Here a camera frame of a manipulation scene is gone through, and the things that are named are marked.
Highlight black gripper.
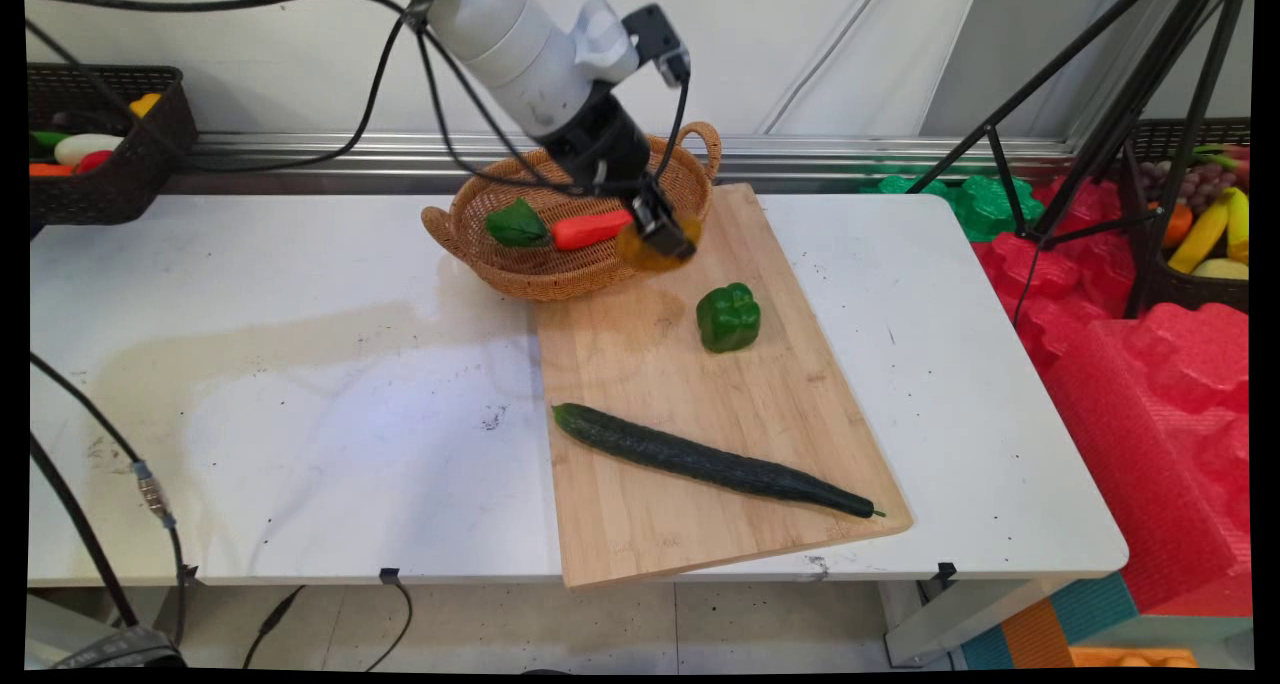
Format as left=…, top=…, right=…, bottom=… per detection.
left=533, top=82, right=699, bottom=261

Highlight brown toy potato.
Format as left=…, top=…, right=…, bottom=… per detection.
left=614, top=216, right=703, bottom=272

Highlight oval wicker basket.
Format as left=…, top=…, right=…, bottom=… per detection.
left=420, top=121, right=723, bottom=303

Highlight toy carrot with green leaves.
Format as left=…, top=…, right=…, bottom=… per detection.
left=484, top=197, right=637, bottom=253

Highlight green toy bell pepper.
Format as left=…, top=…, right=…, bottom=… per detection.
left=696, top=282, right=762, bottom=354

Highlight long dark green cucumber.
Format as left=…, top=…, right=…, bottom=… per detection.
left=551, top=402, right=888, bottom=521

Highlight bamboo cutting board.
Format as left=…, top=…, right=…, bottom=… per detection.
left=529, top=183, right=914, bottom=590

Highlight green foam sheet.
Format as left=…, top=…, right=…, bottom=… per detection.
left=860, top=169, right=1047, bottom=244

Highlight black tripod stand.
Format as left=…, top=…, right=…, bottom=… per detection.
left=905, top=0, right=1252, bottom=321

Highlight white table leg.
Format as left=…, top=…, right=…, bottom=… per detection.
left=879, top=576, right=1063, bottom=669

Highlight orange toy fruit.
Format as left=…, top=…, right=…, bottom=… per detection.
left=1150, top=202, right=1195, bottom=251

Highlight dark fruit basket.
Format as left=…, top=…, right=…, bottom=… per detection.
left=1118, top=117, right=1252, bottom=316

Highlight purple toy grapes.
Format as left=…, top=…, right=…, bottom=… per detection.
left=1139, top=161, right=1239, bottom=216

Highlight yellow toy banana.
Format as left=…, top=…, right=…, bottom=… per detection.
left=1224, top=186, right=1251, bottom=266
left=1167, top=192, right=1230, bottom=275

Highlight red foam sheet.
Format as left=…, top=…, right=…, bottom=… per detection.
left=970, top=176, right=1254, bottom=618

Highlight black plastic basket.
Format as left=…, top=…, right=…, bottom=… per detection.
left=28, top=63, right=199, bottom=229

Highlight teal and orange floor mat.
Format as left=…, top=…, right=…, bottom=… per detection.
left=960, top=572, right=1142, bottom=671

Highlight red and green toy vegetable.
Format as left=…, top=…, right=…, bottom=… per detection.
left=1190, top=143, right=1252, bottom=191

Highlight white toy vegetable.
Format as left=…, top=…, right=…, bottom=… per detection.
left=54, top=133, right=125, bottom=167

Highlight orange foam piece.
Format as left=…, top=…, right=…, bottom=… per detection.
left=1068, top=646, right=1200, bottom=670

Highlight grey equipment base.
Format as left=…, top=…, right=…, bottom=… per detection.
left=25, top=594, right=188, bottom=671

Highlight metal wall rail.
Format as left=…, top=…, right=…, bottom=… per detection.
left=190, top=131, right=1086, bottom=181

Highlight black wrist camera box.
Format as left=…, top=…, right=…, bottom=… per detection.
left=621, top=3, right=694, bottom=88

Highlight black floor cable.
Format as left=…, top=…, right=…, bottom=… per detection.
left=242, top=574, right=414, bottom=673

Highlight black cable with metal connector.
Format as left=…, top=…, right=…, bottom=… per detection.
left=28, top=352, right=191, bottom=647

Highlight thick black cable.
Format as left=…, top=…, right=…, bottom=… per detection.
left=28, top=432, right=142, bottom=630

